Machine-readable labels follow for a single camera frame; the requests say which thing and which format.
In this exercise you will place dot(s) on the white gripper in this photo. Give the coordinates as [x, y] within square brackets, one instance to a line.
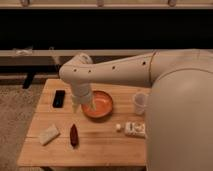
[82, 94]

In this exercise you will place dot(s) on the dark red pepper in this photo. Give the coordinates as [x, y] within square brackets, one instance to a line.
[74, 140]

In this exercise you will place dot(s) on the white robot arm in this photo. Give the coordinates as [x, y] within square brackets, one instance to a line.
[179, 113]

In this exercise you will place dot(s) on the orange ceramic bowl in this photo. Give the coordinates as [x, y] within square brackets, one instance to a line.
[103, 105]

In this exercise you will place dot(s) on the black phone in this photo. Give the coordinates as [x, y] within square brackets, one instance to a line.
[58, 99]

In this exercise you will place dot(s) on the wooden table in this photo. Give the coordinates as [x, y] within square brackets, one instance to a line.
[99, 142]

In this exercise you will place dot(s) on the small white ball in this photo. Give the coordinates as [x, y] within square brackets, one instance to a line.
[118, 127]

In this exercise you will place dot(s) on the white sponge block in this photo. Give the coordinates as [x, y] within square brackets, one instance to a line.
[48, 135]

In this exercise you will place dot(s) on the clear plastic cup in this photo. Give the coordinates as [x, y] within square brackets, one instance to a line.
[139, 102]

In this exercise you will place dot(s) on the black bracket under shelf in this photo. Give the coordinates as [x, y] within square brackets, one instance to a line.
[28, 80]

